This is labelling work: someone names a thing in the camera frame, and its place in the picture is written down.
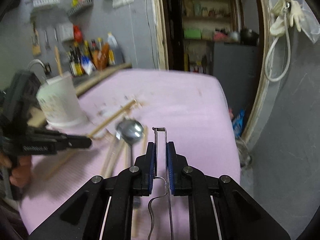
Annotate green box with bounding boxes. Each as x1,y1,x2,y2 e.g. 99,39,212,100
184,29,202,40

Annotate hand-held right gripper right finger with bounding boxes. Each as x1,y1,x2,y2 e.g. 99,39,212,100
166,141,292,240

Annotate small hanging wooden board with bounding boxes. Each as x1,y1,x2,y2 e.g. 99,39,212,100
31,21,42,57

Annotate wooden counter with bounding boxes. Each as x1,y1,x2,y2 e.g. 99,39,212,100
74,62,133,97

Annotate white wall socket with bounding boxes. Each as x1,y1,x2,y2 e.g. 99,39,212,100
59,24,74,42

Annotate person's left hand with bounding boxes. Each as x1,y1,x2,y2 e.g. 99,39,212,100
0,152,32,188

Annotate metal faucet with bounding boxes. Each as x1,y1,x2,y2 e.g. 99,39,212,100
27,59,52,74

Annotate red plastic bag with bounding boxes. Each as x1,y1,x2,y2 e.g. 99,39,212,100
73,25,83,42

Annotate blue patterned bag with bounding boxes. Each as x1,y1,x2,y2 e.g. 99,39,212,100
231,109,245,137

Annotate white hose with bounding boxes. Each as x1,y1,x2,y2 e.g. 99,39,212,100
264,6,292,82

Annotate clear plastic bag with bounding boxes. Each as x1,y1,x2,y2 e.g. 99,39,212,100
299,2,320,44

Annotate row of sauce bottles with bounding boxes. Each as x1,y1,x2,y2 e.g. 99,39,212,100
67,32,125,77

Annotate wire wall rack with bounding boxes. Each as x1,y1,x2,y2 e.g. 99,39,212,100
66,0,94,17

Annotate metal spoon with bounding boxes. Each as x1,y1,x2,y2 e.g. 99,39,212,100
116,119,145,210

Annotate white blue seasoning bag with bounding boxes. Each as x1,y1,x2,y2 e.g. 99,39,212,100
81,56,97,75

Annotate dark grey cabinet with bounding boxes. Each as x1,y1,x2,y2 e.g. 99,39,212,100
212,41,262,120

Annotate metal peeler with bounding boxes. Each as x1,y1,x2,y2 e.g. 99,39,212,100
147,127,174,240

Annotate black wok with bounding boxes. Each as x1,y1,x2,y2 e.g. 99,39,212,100
239,27,259,46

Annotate pink table cover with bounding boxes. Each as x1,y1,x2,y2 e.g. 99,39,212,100
19,68,242,240

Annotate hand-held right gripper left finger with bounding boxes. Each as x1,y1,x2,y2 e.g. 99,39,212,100
29,142,157,240

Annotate orange sauce pouch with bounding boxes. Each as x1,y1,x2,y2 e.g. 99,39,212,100
92,42,110,70

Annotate wooden door frame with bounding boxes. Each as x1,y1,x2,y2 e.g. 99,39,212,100
150,0,274,143

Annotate storage shelf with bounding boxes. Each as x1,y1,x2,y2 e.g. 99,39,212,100
179,0,240,40

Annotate white plastic utensil holder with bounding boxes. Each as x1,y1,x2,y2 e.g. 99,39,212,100
36,71,89,128

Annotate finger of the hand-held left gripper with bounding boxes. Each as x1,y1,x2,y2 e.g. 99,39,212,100
32,127,92,153

